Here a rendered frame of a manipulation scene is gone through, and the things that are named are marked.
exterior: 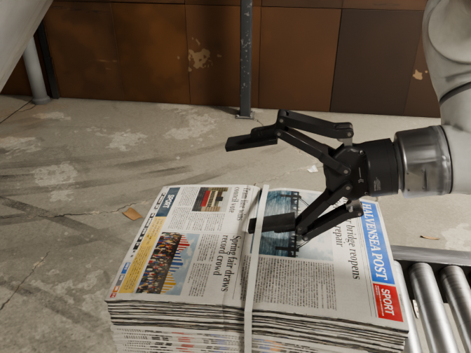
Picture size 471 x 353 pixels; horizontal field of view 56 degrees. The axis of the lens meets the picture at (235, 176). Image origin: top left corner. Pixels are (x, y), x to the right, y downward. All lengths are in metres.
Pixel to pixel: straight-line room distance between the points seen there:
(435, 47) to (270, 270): 0.35
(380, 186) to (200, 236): 0.27
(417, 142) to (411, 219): 2.02
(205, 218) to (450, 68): 0.41
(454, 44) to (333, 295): 0.34
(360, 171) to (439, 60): 0.17
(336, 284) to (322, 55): 3.04
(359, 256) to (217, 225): 0.22
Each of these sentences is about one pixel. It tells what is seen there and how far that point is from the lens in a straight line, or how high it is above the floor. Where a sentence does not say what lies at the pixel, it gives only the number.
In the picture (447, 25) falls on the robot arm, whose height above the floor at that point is 1.34.
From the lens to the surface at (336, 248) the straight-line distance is 0.68.
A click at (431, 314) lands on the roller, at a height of 0.80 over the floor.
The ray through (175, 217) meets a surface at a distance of 0.74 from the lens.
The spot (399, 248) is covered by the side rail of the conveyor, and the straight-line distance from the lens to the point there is 1.09.
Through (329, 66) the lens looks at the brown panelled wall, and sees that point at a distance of 3.61.
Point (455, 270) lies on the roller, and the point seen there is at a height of 0.80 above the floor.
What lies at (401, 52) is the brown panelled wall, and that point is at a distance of 3.64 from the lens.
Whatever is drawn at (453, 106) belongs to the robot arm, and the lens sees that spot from 0.63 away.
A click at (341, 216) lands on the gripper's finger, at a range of 0.65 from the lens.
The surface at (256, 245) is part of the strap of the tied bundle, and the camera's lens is 0.63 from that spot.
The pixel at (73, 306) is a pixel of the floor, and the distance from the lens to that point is 2.09.
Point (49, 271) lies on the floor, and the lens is 2.29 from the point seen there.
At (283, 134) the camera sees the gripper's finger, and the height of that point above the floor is 1.21.
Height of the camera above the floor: 1.47
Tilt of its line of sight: 32 degrees down
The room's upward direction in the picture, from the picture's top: straight up
